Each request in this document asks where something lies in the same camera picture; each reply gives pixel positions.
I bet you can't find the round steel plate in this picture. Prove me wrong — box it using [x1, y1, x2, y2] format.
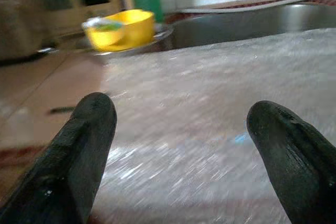
[76, 23, 175, 57]

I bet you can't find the yellow plastic bowl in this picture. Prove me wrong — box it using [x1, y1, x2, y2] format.
[85, 8, 155, 53]

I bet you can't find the stainless steel sink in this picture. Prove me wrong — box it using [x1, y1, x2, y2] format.
[167, 2, 336, 50]

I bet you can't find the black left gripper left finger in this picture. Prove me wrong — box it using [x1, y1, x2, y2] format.
[0, 92, 118, 224]

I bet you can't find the glass jar with orange lid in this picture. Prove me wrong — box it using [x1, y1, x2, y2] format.
[0, 0, 66, 63]

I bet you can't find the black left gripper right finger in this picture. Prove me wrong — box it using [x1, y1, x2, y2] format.
[246, 100, 336, 224]

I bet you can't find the clear bubble wrap sheet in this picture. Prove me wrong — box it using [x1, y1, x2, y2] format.
[89, 28, 336, 224]

